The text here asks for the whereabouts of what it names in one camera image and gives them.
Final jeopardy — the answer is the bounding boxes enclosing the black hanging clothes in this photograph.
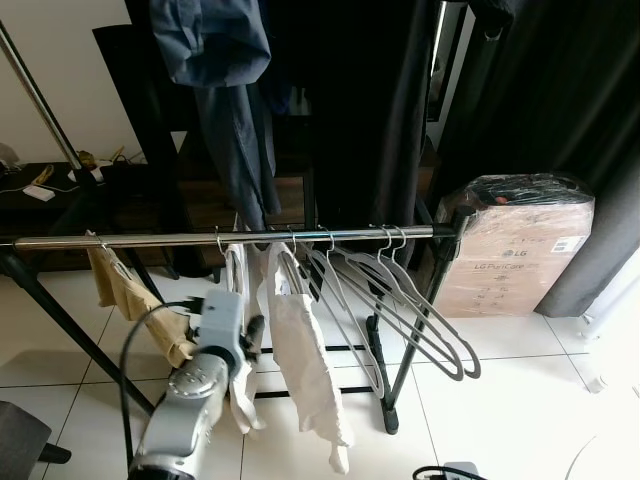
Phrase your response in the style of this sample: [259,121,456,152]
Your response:
[265,0,446,233]

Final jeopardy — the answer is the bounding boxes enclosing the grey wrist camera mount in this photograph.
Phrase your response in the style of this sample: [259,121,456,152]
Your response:
[203,290,248,353]
[440,460,491,480]

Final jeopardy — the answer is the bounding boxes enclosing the long white shirt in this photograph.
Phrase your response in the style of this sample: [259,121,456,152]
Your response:
[262,243,354,474]

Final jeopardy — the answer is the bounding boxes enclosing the tan shirt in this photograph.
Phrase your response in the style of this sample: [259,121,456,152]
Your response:
[88,240,198,369]

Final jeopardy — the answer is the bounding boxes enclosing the dark wooden tv stand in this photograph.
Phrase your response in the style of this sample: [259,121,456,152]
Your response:
[0,160,241,276]

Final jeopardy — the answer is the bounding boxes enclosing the brown cardboard box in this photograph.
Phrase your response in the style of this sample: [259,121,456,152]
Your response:
[435,173,597,319]

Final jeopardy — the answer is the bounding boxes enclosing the black clothes rack silver rail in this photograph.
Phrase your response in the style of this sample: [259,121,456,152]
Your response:
[0,205,479,436]

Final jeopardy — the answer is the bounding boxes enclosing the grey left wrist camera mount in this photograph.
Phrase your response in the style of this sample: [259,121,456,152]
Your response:
[203,290,248,353]

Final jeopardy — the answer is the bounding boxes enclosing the grey clothes hanger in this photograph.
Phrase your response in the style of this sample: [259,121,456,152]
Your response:
[285,230,389,399]
[318,230,441,371]
[345,228,483,381]
[335,228,471,381]

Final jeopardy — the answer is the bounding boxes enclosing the silver slanted pole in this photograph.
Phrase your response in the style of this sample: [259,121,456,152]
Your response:
[0,18,83,171]

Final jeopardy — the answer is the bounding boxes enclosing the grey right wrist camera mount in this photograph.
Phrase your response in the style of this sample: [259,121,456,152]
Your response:
[440,460,491,480]

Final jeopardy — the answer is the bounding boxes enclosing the blue hanging jacket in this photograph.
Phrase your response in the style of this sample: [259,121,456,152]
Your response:
[150,0,291,233]

